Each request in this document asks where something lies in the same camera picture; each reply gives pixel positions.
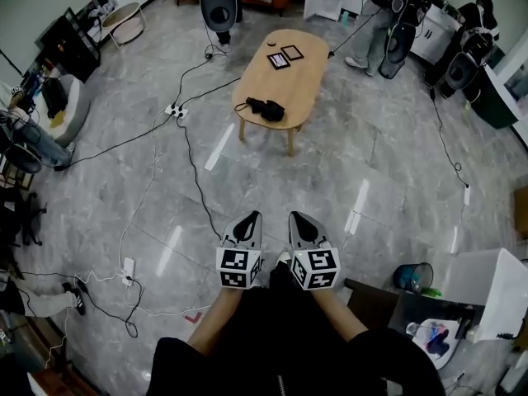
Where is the black floor cable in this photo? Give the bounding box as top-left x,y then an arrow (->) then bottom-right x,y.
428,86 -> 471,188
0,270 -> 145,340
52,111 -> 172,172
172,22 -> 229,108
328,6 -> 384,59
180,77 -> 242,108
176,115 -> 224,241

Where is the black office chair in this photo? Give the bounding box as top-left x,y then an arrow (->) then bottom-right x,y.
0,186 -> 48,248

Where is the white tray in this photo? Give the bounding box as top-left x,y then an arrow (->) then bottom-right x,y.
411,318 -> 462,371

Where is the dark waste bin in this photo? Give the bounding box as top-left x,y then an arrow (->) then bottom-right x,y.
392,262 -> 435,295

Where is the black cabinet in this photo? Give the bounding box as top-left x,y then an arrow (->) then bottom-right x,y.
34,7 -> 101,83

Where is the black framed tablet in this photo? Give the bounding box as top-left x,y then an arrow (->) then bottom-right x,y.
266,51 -> 292,72
280,44 -> 305,62

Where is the dark green cabinet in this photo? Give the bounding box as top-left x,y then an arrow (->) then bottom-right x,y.
469,64 -> 521,130

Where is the gray oval device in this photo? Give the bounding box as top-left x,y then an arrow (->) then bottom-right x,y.
444,50 -> 480,92
379,21 -> 417,80
199,0 -> 243,33

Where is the clear plastic bottle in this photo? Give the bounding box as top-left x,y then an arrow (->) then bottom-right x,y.
405,321 -> 431,338

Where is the white cabinet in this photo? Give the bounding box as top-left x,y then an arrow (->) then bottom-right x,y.
409,5 -> 464,64

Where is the large white box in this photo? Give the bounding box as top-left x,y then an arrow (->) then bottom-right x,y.
442,247 -> 528,342

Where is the round white side table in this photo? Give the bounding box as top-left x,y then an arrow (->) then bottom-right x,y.
101,2 -> 149,50

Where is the white open box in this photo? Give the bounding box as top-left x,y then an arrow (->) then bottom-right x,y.
303,0 -> 344,22

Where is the black umbrella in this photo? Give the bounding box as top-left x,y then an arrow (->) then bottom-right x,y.
233,96 -> 286,123

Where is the person's black clothing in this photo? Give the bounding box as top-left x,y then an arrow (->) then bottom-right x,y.
146,261 -> 447,396

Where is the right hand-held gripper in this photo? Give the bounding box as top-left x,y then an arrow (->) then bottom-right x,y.
288,211 -> 342,292

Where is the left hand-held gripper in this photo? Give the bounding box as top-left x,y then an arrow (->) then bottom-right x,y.
215,210 -> 266,291

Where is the white floor cable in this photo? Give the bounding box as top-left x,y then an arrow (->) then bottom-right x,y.
118,108 -> 168,272
43,269 -> 212,370

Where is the person's right forearm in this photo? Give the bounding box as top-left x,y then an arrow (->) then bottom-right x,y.
309,289 -> 369,345

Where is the gray armchair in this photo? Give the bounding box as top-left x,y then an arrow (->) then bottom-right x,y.
40,73 -> 92,149

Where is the oval wooden coffee table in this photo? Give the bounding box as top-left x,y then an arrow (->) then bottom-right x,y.
231,28 -> 331,158

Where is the black side table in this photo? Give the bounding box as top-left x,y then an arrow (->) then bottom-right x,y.
343,277 -> 487,347

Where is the person's left forearm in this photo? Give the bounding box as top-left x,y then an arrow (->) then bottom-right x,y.
187,286 -> 245,357

